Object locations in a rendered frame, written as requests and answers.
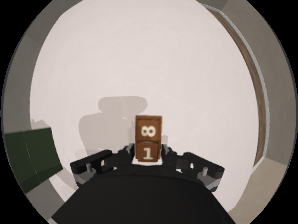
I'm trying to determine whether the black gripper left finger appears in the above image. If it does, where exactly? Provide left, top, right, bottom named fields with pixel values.
left=70, top=143, right=135, bottom=187

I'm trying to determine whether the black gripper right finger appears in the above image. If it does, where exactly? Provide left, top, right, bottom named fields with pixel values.
left=157, top=144, right=225, bottom=192

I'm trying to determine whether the brown calendar cube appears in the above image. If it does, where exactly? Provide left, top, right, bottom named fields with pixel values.
left=138, top=141, right=159, bottom=162
left=137, top=119, right=160, bottom=142

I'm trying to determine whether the brown wooden tray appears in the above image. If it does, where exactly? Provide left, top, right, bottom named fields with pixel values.
left=135, top=115, right=162, bottom=160

